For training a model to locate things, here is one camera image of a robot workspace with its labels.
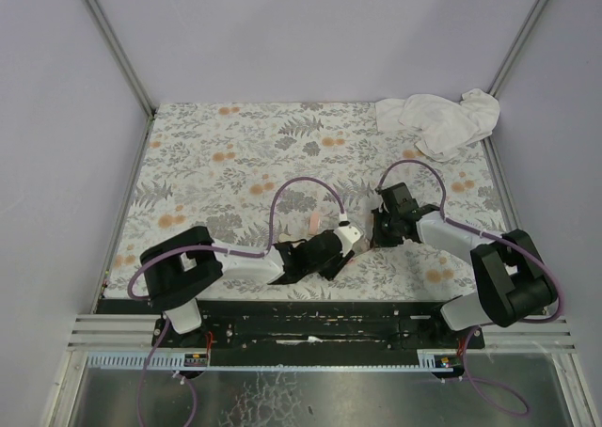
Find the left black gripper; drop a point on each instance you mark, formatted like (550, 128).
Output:
(342, 256)

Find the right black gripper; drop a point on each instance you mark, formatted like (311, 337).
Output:
(382, 227)

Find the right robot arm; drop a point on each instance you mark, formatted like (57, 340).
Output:
(511, 284)

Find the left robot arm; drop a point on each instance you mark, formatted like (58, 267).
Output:
(181, 268)

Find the white crumpled cloth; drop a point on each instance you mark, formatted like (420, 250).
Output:
(442, 127)

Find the floral patterned table mat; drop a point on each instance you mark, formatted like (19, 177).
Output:
(250, 171)

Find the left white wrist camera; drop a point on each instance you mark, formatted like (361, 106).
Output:
(350, 237)

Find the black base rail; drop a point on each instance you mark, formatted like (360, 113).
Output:
(408, 325)

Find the white cable duct strip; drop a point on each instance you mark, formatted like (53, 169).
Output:
(285, 358)

